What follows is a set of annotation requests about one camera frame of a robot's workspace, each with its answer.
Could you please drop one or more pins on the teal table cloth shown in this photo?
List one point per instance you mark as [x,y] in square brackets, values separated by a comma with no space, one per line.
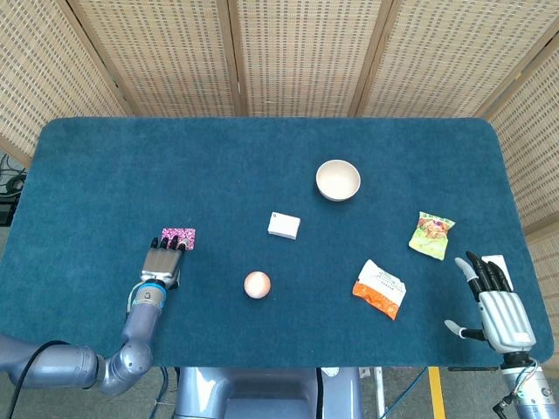
[262,153]

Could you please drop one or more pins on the green snack bag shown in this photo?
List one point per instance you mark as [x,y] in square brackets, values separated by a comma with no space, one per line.
[431,235]

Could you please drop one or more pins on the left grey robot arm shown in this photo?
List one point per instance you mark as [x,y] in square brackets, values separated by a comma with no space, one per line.
[131,353]

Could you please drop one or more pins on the orange and white snack bag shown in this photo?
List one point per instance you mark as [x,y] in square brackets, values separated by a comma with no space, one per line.
[377,290]

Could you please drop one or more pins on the small white box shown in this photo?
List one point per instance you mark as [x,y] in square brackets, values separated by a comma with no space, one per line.
[284,224]

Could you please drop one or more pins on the white paper card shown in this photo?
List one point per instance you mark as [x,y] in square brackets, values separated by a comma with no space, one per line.
[503,261]

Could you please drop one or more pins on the woven folding screen panel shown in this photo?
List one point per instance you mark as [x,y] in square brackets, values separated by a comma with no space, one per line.
[450,57]
[166,57]
[35,65]
[533,131]
[305,57]

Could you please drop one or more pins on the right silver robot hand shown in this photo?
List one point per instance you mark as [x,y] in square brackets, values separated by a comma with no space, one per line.
[506,318]

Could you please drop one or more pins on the pink patterned card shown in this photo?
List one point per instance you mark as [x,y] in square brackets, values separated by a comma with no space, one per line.
[177,231]

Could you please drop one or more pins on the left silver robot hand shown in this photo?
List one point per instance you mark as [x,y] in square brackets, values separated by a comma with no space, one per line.
[161,264]

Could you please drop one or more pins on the black floor power box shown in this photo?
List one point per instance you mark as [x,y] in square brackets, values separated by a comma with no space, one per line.
[6,211]

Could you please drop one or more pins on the white table leg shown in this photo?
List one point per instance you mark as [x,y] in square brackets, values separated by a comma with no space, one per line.
[379,393]

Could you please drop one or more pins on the grey robot torso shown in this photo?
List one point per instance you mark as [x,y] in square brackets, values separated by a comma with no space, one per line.
[262,393]

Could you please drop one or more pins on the peach foam ball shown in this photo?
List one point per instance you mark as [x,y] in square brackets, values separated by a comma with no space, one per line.
[257,284]

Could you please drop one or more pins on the cream bowl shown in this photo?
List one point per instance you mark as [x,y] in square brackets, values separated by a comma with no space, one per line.
[338,180]

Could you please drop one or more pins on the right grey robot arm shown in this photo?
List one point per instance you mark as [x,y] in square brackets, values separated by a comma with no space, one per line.
[535,393]

